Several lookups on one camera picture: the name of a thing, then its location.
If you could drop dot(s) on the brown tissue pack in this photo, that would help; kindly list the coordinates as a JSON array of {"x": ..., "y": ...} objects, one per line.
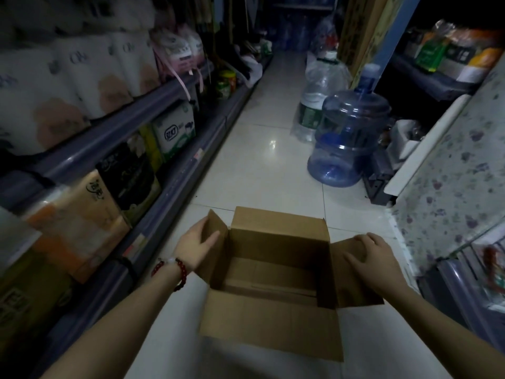
[{"x": 27, "y": 299}]

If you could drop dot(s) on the grey shelf with goods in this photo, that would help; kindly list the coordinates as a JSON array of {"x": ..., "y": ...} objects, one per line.
[{"x": 469, "y": 292}]

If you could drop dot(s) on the white toilet paper roll packs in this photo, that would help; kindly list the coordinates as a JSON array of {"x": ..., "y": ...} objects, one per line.
[{"x": 59, "y": 74}]

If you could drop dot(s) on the person's left thumb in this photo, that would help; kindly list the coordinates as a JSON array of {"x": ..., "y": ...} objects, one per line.
[{"x": 209, "y": 240}]

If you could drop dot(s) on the clear bagged water jug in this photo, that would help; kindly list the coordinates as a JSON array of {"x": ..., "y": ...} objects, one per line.
[{"x": 315, "y": 98}]

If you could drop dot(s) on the person's right thumb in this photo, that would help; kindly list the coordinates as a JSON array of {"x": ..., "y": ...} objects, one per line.
[{"x": 352, "y": 261}]

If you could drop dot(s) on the person's left hand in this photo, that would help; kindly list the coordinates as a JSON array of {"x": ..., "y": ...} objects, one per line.
[{"x": 191, "y": 245}]

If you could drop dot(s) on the green and white tissue pack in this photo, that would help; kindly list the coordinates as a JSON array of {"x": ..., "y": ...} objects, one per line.
[{"x": 173, "y": 132}]

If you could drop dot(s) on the blue empty water jug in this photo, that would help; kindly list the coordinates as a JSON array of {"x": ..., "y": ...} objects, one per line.
[{"x": 347, "y": 130}]

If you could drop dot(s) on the red packaged item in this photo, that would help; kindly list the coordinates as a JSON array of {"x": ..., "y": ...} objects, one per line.
[{"x": 495, "y": 268}]

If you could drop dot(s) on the green packet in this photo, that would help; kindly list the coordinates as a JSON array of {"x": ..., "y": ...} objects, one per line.
[{"x": 430, "y": 55}]

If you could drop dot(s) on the stack of blue water jugs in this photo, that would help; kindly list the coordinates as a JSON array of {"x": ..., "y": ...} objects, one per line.
[{"x": 300, "y": 23}]

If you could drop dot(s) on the black tissue pack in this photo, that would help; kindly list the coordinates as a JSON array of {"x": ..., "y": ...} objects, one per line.
[{"x": 126, "y": 175}]

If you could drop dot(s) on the yellow lidded jar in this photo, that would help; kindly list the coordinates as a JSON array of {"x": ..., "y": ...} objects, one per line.
[{"x": 226, "y": 84}]

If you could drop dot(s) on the person's right hand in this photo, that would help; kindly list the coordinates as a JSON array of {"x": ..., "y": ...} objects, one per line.
[{"x": 380, "y": 268}]

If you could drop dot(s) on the orange and white tissue pack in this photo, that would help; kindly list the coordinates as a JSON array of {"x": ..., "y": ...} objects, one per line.
[{"x": 469, "y": 55}]

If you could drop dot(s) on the brown cardboard box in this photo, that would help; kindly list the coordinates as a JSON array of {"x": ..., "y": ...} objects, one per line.
[{"x": 272, "y": 319}]

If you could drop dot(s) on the pink tissue pack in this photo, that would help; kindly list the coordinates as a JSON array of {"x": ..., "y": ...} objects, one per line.
[{"x": 177, "y": 51}]

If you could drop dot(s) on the tall brown cardboard carton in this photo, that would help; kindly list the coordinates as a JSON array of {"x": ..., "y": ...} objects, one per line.
[{"x": 365, "y": 31}]

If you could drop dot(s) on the small white box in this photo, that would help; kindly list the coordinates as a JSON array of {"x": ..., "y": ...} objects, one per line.
[{"x": 404, "y": 138}]

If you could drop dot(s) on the grey metal store shelf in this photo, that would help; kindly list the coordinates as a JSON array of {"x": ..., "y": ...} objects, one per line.
[{"x": 118, "y": 126}]

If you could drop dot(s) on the person's left forearm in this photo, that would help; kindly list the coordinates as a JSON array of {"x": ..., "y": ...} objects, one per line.
[{"x": 130, "y": 323}]

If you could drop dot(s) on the person's right forearm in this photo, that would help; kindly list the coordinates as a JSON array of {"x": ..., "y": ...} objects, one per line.
[{"x": 446, "y": 335}]

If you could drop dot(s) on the yellow green tissue pack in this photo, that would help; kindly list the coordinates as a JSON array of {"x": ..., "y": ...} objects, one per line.
[{"x": 152, "y": 147}]

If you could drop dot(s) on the floral patterned cloth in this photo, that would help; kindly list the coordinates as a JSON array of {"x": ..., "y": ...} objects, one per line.
[{"x": 461, "y": 173}]

